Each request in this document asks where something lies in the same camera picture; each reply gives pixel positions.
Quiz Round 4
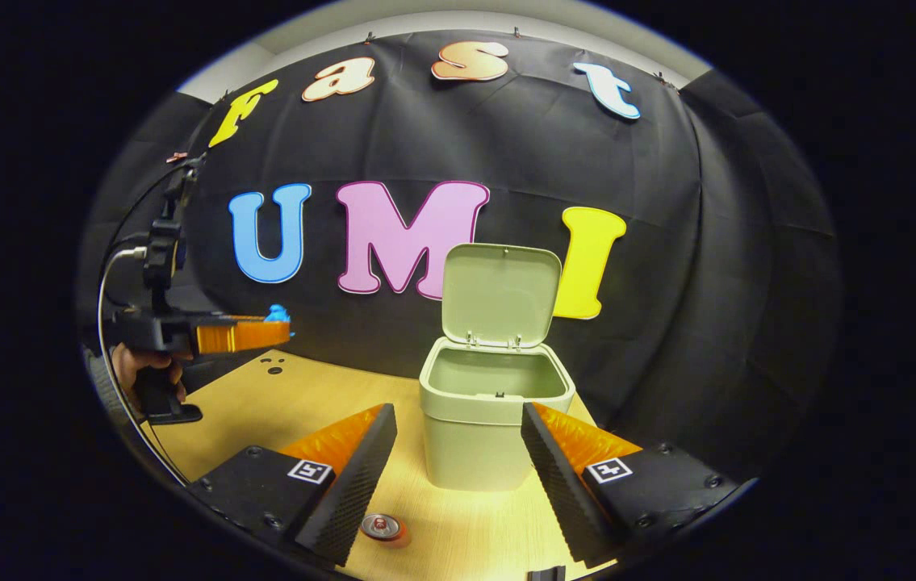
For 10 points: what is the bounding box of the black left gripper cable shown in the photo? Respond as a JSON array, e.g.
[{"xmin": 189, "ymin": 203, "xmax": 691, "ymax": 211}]
[{"xmin": 97, "ymin": 157, "xmax": 204, "ymax": 487}]

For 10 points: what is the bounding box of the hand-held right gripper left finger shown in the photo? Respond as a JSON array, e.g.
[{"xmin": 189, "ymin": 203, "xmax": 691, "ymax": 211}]
[{"xmin": 187, "ymin": 403, "xmax": 398, "ymax": 568}]

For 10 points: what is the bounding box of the red pop can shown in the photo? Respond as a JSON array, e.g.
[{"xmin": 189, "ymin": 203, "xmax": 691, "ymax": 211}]
[{"xmin": 359, "ymin": 512, "xmax": 410, "ymax": 550}]

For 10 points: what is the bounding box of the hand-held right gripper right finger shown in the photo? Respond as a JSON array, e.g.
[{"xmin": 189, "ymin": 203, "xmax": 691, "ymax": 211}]
[{"xmin": 521, "ymin": 402, "xmax": 741, "ymax": 566}]

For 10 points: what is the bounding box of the wooden desktop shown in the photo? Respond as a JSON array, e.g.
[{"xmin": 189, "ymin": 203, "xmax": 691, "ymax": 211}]
[{"xmin": 139, "ymin": 349, "xmax": 620, "ymax": 581}]

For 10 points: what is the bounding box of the black backdrop cloth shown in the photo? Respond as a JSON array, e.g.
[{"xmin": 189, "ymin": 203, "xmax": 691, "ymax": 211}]
[{"xmin": 78, "ymin": 31, "xmax": 842, "ymax": 485}]

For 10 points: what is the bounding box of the pale green desktop garbage bin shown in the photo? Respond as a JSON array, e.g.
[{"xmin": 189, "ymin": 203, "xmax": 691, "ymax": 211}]
[{"xmin": 419, "ymin": 242, "xmax": 577, "ymax": 491}]

